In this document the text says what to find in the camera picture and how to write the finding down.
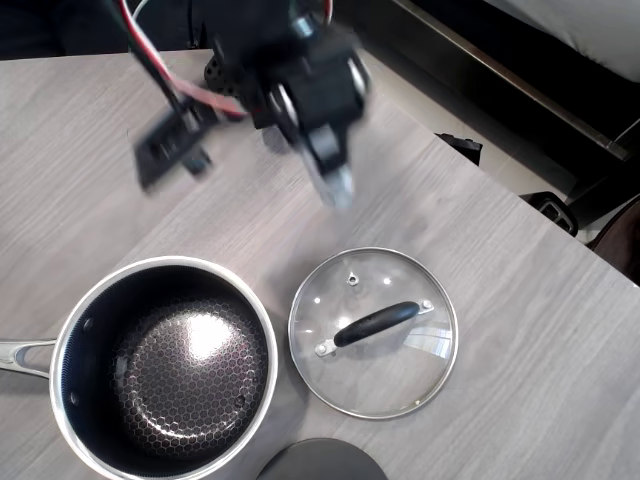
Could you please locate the glass lid with black handle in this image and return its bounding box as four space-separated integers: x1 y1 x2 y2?
287 246 460 421

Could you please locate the black perforated arm base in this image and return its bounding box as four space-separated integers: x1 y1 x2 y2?
202 48 251 99

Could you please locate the black table clamp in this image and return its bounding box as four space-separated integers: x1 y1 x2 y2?
519 191 581 237
433 132 484 166

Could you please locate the dark grey round disc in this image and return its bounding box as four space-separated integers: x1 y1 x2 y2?
254 438 389 480

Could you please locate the white cushion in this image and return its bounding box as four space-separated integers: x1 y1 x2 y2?
482 0 640 84

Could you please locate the dark brown chair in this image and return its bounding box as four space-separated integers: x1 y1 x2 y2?
587 194 640 289

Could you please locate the dark furniture frame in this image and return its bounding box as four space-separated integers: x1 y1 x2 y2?
344 0 640 221

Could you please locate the steel saucepan with dark interior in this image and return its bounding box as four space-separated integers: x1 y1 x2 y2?
0 255 280 480

